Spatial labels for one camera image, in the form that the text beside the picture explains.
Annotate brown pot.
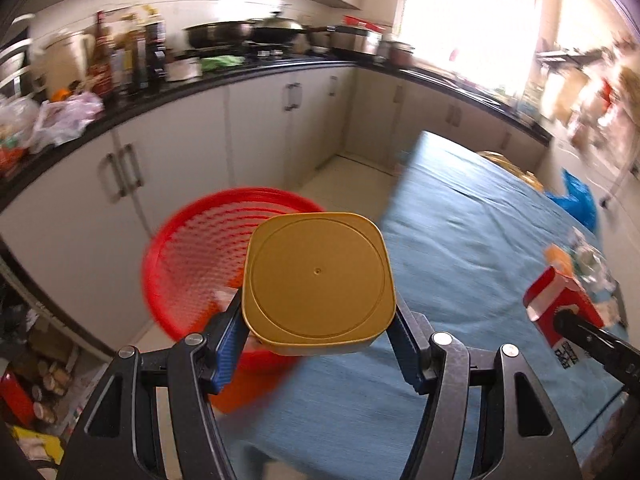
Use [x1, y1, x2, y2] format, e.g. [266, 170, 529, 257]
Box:
[380, 40, 416, 68]

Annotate red paper carton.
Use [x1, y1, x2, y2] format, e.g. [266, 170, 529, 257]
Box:
[522, 266, 608, 368]

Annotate pink white hanging bag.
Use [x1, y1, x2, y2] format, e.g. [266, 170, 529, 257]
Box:
[570, 80, 622, 147]

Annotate group of glass jars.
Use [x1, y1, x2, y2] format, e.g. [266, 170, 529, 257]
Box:
[29, 354, 72, 422]

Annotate bright window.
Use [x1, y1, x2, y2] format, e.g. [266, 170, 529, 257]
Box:
[395, 0, 546, 107]

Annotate blue tablecloth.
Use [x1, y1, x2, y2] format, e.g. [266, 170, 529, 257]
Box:
[235, 130, 631, 480]

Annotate green cloth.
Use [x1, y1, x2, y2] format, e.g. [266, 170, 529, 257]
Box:
[200, 55, 244, 72]

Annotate orange wrapper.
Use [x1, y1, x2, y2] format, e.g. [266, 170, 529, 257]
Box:
[544, 244, 574, 277]

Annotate blue plastic bag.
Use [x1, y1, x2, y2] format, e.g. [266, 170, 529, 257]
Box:
[545, 167, 599, 234]

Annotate group of sauce bottles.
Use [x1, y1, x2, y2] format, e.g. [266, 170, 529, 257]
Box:
[92, 7, 168, 102]

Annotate yellow square plastic lid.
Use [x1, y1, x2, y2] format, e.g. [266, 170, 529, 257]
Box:
[241, 212, 398, 357]

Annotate white plastic bag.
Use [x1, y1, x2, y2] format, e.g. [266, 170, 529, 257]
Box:
[30, 92, 104, 154]

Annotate yellow packet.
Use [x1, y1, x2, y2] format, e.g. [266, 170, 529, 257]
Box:
[12, 425, 67, 462]

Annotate crumpled clear plastic wrapper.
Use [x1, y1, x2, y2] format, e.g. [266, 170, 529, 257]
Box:
[570, 227, 629, 322]

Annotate clear bag with orange food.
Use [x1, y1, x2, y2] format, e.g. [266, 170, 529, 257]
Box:
[0, 95, 40, 173]

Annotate black countertop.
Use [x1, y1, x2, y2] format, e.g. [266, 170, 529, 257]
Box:
[0, 55, 553, 211]

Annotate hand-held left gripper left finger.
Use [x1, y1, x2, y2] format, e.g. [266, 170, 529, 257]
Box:
[57, 287, 251, 480]

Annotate steel pot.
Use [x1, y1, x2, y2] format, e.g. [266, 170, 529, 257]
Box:
[330, 25, 383, 57]

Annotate red packet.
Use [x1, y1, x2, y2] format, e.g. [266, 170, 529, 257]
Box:
[0, 370, 37, 427]

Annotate black wok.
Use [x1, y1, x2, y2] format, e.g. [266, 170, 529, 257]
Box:
[182, 20, 256, 52]

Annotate black wall rack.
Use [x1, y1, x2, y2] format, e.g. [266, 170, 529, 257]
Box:
[536, 47, 607, 70]

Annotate white small container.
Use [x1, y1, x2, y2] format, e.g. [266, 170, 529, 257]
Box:
[167, 57, 203, 82]

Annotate yellow plastic bag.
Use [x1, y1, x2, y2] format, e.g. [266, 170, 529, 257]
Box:
[477, 150, 544, 192]

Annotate white base cabinets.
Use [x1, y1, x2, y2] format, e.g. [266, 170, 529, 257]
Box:
[0, 65, 547, 353]

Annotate beige hanging bag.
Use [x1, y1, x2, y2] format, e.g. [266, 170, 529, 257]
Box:
[542, 67, 588, 123]

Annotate red lid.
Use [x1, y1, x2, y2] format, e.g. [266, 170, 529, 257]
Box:
[344, 16, 387, 32]

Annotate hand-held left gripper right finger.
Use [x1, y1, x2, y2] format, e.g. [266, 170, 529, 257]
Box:
[387, 295, 583, 480]

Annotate red plastic basket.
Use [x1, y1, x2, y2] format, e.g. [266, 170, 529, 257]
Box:
[141, 187, 328, 413]

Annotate wok with steel lid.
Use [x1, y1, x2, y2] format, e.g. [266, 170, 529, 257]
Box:
[250, 12, 331, 46]

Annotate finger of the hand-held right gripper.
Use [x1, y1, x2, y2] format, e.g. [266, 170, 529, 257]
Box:
[552, 310, 640, 396]

